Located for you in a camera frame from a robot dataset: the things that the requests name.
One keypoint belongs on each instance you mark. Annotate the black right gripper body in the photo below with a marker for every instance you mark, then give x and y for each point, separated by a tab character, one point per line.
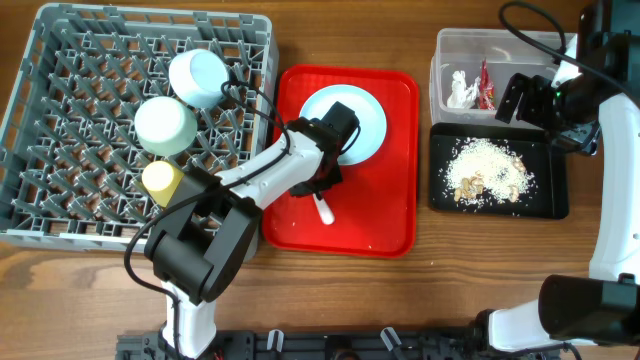
538	106

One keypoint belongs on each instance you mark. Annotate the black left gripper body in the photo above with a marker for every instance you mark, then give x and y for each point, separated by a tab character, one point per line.
320	183

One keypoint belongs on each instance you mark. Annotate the white plastic fork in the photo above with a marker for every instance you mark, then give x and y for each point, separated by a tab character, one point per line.
325	213

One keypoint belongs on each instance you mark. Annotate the red snack wrapper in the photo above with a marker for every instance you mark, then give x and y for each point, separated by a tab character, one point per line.
486	99

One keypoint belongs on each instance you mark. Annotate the light blue bowl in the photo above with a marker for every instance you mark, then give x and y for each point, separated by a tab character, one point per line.
196	77

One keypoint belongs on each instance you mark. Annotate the yellow cup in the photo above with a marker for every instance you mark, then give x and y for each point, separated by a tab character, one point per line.
161	180

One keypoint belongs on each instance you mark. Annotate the green bowl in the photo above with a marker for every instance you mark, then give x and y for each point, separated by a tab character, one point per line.
164	126

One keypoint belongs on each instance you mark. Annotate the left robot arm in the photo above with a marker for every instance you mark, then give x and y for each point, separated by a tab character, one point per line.
199	242

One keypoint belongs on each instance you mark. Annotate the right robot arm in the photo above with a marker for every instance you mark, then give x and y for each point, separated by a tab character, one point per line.
603	308

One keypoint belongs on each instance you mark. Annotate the grey dishwasher rack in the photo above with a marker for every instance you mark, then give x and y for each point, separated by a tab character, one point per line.
71	163

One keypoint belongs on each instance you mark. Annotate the red plastic tray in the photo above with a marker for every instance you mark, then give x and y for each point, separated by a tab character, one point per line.
375	204

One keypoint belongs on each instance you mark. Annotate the light blue plate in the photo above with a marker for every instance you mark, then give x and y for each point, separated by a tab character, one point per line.
371	116

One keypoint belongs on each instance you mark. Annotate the crumpled white tissue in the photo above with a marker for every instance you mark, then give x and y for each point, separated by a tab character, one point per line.
463	96

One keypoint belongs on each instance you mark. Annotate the clear plastic bin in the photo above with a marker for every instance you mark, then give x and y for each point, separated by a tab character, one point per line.
466	50

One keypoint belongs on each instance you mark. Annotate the rice and food scraps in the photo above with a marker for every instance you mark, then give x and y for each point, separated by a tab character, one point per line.
482	172

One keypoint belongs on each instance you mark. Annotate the black plastic tray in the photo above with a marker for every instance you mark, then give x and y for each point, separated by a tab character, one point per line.
550	199

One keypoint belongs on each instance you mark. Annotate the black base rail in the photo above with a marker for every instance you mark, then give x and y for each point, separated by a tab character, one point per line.
389	343

